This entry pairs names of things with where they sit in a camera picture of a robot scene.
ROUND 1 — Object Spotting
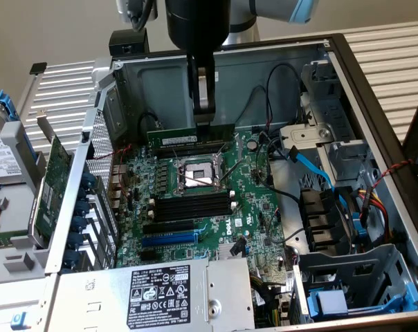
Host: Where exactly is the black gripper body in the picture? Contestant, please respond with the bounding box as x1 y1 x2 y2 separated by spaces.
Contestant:
165 0 230 62

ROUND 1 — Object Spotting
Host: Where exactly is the green RAM stick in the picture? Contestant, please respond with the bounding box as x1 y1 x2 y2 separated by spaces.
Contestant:
146 124 236 147
0 232 33 247

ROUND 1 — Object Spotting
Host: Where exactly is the silver socket cover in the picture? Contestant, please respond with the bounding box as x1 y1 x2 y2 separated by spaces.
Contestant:
218 138 245 163

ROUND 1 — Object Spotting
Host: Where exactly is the silver CPU socket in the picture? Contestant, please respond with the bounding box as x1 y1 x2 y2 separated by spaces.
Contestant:
172 151 230 198

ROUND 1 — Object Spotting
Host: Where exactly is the open grey PC case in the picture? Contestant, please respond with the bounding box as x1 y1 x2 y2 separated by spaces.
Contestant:
44 33 418 332

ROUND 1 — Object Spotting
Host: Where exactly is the black box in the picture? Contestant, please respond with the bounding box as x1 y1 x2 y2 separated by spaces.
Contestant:
108 29 150 58

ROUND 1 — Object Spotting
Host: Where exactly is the green Dell motherboard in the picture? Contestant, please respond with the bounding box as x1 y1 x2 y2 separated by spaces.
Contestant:
115 129 296 277

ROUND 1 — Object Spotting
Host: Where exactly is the long black expansion slot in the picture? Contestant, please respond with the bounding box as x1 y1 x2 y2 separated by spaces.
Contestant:
142 219 196 235

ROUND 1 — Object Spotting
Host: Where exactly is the blue expansion slot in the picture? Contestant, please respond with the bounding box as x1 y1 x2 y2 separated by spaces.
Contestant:
141 231 199 248

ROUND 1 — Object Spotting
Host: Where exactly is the black board connector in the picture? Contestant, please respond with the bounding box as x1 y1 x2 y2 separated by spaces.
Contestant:
229 237 248 257

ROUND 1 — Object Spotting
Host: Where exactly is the small silver heatsink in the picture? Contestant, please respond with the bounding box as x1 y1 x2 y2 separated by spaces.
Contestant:
215 241 246 259

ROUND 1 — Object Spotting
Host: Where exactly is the silver metal drive bay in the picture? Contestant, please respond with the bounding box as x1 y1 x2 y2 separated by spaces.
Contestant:
280 60 381 190

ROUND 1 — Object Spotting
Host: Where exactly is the green graphics card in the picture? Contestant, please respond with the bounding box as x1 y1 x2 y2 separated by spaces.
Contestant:
28 109 75 248

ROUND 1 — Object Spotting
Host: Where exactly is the black power supply label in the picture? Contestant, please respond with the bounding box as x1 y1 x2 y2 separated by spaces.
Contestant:
127 264 192 329

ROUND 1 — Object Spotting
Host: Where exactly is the silver power supply unit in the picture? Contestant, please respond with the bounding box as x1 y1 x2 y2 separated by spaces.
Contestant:
56 257 257 332

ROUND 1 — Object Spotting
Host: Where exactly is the silver hard disk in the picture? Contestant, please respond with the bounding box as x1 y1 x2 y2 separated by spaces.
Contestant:
0 102 27 184

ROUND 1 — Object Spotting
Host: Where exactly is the blue plastic disk caddy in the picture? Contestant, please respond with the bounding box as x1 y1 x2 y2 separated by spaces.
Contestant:
307 282 418 321

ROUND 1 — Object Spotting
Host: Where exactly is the grey metal disk bay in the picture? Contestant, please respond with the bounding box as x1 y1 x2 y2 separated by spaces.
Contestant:
291 243 418 324

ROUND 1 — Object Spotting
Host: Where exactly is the blue square button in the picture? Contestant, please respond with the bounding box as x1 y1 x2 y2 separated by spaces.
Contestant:
10 312 27 329

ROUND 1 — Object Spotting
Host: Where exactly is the black camera cable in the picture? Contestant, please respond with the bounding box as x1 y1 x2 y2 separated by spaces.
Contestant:
131 0 154 33

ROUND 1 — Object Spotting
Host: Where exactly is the thin red wire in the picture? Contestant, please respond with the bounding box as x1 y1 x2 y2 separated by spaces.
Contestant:
93 144 133 162

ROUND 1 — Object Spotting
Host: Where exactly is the blue SATA wire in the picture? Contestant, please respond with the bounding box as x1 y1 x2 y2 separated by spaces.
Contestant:
287 145 361 222

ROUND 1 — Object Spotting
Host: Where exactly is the yellow red power wire bundle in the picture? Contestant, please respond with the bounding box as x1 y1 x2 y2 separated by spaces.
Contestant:
356 188 393 243

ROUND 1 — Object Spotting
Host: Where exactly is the red black twisted wire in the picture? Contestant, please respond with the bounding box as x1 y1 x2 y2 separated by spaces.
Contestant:
370 158 416 190

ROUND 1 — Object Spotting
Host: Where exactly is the blue disk bracket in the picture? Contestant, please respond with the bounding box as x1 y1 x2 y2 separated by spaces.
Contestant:
0 89 47 174

